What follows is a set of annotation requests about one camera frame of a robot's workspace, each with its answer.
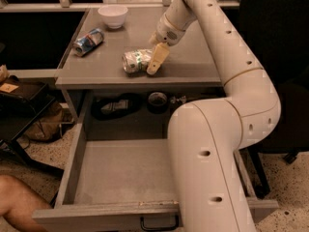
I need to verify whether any brown bag on floor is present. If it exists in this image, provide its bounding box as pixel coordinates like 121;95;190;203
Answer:
24;101;73;142

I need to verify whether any black office chair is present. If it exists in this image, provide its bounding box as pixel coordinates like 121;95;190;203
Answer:
239;0;309;198

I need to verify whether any black side table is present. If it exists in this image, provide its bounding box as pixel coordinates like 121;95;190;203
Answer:
0;78;63;178

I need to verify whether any person's bare knee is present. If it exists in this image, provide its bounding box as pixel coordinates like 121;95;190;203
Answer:
0;175;51;232

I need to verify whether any yellow sticky note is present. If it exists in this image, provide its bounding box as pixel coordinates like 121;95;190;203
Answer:
0;83;18;93

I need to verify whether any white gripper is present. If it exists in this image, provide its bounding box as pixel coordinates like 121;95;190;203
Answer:
147;13;186;75

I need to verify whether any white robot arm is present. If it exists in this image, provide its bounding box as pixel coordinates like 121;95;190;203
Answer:
147;0;281;232

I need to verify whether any black pouch with label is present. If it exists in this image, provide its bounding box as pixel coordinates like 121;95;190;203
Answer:
91;93;143;121

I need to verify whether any white ceramic bowl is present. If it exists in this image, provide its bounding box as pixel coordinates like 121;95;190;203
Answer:
98;5;128;29

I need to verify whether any green white 7up can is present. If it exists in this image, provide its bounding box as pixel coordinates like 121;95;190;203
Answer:
122;49;152;73

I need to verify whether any grey cabinet with top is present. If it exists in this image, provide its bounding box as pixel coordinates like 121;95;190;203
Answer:
56;7;225;118

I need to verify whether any blue silver soda can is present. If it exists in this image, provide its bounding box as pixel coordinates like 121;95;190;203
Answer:
72;28;104;57

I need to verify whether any black drawer handle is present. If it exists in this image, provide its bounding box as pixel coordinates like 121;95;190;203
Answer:
139;215;180;232

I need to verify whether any crumpled foil wrapper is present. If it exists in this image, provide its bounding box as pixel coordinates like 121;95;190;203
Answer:
169;96;191;104

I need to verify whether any black tape roll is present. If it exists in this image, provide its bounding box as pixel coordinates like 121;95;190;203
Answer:
147;92;168;114

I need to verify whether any grey open top drawer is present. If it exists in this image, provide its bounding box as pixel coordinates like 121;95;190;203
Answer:
31;90;279;232

